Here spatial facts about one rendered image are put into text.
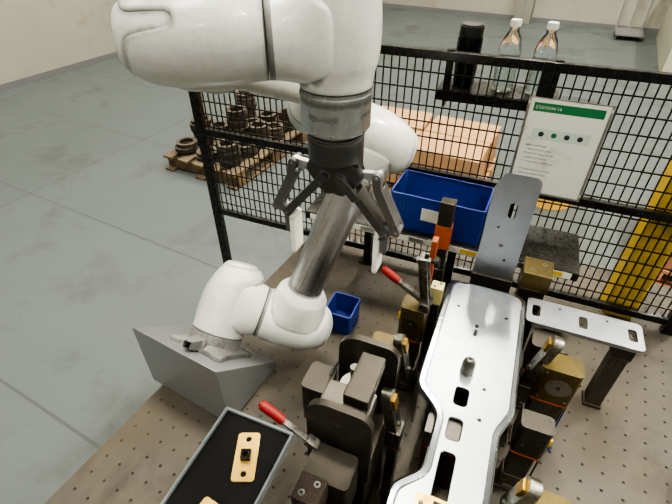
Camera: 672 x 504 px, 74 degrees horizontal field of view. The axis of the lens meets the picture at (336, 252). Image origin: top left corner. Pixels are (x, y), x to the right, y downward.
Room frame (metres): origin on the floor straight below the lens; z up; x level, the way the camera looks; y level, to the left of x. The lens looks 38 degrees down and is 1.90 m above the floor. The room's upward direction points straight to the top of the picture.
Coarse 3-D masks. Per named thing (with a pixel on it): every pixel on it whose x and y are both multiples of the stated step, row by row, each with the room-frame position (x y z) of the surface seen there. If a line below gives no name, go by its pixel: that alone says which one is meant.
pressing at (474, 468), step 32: (448, 288) 0.96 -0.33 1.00; (480, 288) 0.96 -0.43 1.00; (448, 320) 0.84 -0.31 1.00; (480, 320) 0.84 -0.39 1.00; (512, 320) 0.84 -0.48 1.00; (448, 352) 0.73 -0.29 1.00; (480, 352) 0.73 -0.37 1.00; (512, 352) 0.73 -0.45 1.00; (448, 384) 0.63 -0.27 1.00; (480, 384) 0.63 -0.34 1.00; (512, 384) 0.63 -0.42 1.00; (448, 416) 0.55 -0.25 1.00; (480, 416) 0.55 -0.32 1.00; (512, 416) 0.55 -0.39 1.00; (448, 448) 0.48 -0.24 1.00; (480, 448) 0.48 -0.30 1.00; (416, 480) 0.41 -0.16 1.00; (480, 480) 0.41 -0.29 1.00
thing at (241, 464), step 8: (240, 440) 0.40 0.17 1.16; (256, 440) 0.40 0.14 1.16; (240, 448) 0.39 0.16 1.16; (248, 448) 0.38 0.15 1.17; (256, 448) 0.39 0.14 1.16; (240, 456) 0.37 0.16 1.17; (248, 456) 0.37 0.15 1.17; (256, 456) 0.38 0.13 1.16; (240, 464) 0.36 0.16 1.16; (248, 464) 0.36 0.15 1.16; (232, 472) 0.35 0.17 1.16; (240, 472) 0.35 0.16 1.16; (248, 472) 0.35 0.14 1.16; (232, 480) 0.34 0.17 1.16; (240, 480) 0.34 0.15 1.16; (248, 480) 0.34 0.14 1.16
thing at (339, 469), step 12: (324, 444) 0.44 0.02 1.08; (312, 456) 0.42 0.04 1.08; (324, 456) 0.42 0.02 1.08; (336, 456) 0.42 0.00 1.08; (348, 456) 0.42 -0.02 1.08; (312, 468) 0.39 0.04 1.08; (324, 468) 0.39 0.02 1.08; (336, 468) 0.39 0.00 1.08; (348, 468) 0.39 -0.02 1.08; (336, 480) 0.37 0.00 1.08; (348, 480) 0.37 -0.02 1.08; (336, 492) 0.36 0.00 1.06; (348, 492) 0.36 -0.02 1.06
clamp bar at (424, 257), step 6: (426, 252) 0.86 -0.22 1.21; (414, 258) 0.86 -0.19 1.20; (420, 258) 0.84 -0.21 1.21; (426, 258) 0.86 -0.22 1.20; (438, 258) 0.84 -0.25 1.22; (420, 264) 0.83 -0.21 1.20; (426, 264) 0.83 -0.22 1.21; (438, 264) 0.82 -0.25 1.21; (420, 270) 0.83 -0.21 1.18; (426, 270) 0.83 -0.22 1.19; (420, 276) 0.83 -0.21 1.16; (426, 276) 0.83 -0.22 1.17; (420, 282) 0.83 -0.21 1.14; (426, 282) 0.83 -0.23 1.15; (420, 288) 0.83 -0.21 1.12; (426, 288) 0.82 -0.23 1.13; (420, 294) 0.83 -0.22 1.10; (426, 294) 0.82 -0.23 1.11; (420, 300) 0.83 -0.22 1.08; (426, 300) 0.82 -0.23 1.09
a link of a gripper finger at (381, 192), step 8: (376, 176) 0.52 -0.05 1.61; (384, 176) 0.53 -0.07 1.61; (376, 184) 0.52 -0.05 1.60; (384, 184) 0.53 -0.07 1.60; (376, 192) 0.52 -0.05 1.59; (384, 192) 0.52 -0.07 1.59; (384, 200) 0.51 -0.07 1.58; (392, 200) 0.53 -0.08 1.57; (384, 208) 0.51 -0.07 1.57; (392, 208) 0.52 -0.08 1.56; (384, 216) 0.51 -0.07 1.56; (392, 216) 0.51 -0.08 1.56; (400, 216) 0.53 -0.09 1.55; (392, 224) 0.51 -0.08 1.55; (392, 232) 0.51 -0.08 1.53
